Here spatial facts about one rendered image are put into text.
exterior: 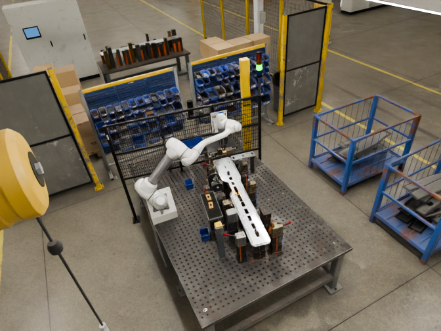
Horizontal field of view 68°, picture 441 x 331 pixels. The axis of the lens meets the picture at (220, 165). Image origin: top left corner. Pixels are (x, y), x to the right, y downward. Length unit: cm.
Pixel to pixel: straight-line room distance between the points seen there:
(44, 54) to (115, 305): 703
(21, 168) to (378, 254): 421
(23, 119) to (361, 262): 455
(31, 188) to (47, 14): 900
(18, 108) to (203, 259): 303
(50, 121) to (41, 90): 43
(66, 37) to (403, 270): 862
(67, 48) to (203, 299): 780
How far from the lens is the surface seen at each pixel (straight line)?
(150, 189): 345
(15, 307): 471
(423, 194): 451
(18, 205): 56
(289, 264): 330
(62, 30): 958
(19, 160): 55
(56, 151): 523
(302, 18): 603
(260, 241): 307
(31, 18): 951
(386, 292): 419
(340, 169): 526
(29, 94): 486
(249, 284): 317
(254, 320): 353
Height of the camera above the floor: 338
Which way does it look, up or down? 38 degrees down
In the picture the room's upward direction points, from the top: 6 degrees counter-clockwise
